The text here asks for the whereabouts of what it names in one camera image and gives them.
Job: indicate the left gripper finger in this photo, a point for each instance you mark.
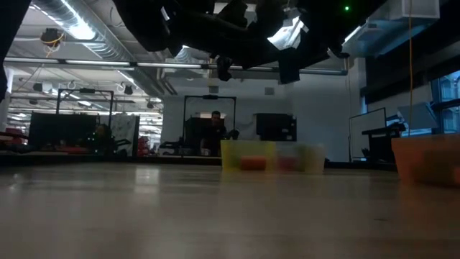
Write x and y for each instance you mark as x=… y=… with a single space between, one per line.
x=224 y=68

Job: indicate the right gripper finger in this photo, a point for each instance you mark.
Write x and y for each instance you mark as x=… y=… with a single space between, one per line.
x=289 y=68

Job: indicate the light green arch block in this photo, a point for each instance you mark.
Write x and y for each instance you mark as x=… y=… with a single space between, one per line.
x=311 y=158

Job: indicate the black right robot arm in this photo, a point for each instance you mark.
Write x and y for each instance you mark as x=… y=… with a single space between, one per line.
x=345 y=18

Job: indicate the clear plastic bin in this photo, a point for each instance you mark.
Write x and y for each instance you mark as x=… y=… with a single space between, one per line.
x=314 y=158

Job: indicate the whiteboard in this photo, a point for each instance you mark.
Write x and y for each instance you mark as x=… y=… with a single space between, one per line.
x=366 y=135

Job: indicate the white printed sheet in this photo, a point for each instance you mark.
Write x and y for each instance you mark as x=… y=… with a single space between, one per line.
x=124 y=131

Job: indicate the black cart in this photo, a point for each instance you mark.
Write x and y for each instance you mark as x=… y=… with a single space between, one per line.
x=386 y=144

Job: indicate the white tilted monitor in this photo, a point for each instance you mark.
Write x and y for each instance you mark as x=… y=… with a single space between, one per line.
x=417 y=116

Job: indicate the seated person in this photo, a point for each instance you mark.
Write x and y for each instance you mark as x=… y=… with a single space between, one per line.
x=103 y=138

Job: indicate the window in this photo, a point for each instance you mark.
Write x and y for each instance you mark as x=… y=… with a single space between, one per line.
x=447 y=104

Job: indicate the orange translucent bin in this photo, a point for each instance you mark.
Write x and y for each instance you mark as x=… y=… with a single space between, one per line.
x=427 y=160

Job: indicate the large black panel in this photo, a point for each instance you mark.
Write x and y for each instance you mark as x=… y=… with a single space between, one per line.
x=61 y=129

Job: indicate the wall vent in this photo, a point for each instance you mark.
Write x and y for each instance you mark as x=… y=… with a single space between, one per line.
x=269 y=91
x=213 y=89

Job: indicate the black gantry frame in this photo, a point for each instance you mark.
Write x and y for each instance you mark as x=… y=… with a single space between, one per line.
x=86 y=90
x=209 y=97

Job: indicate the black wall screen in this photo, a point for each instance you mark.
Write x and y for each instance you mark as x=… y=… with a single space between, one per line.
x=276 y=127

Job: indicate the black aluminium table frame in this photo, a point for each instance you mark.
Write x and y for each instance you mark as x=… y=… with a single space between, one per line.
x=359 y=165

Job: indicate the black ceiling camera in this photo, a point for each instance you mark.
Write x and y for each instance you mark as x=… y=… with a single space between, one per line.
x=52 y=36

